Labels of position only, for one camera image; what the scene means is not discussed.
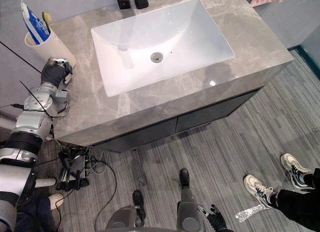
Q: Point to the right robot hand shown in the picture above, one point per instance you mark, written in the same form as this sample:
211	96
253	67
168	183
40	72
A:
217	218

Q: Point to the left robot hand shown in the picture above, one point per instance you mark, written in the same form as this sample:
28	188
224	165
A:
51	74

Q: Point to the beige plastic cup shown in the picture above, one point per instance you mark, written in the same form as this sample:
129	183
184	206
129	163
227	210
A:
53	46

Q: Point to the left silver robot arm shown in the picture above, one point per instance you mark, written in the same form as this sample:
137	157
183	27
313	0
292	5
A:
25	131

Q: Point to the person's shoe white navy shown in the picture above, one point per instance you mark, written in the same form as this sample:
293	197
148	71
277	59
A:
260	190
296	169

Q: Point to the blue white toothpaste tube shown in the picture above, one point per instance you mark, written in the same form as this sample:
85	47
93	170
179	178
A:
35	24

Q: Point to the green yellow toothbrush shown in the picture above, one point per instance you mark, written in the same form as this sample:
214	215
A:
46	20

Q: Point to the person's leg black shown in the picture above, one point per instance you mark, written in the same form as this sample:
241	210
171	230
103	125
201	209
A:
300	204

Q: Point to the left silver robot leg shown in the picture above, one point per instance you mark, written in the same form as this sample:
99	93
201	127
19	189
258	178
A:
127	214

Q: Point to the black electronics device on floor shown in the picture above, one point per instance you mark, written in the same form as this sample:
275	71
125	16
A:
73	170

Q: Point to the black soap dispenser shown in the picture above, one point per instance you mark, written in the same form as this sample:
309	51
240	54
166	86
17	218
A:
123	1

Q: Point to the grey sink drain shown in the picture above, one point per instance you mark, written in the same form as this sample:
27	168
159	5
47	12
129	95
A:
156	57

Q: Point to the white rectangular sink basin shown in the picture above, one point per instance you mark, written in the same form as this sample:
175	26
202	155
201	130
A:
160	44

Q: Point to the black faucet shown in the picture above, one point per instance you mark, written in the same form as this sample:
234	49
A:
141	0

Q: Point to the grey marble vanity cabinet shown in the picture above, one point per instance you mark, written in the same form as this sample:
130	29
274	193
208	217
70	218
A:
170	91

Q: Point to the person's beige shoe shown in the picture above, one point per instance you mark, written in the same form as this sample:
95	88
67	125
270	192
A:
55	200

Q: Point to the person's leg dark blue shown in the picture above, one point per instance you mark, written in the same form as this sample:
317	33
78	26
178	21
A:
37	214

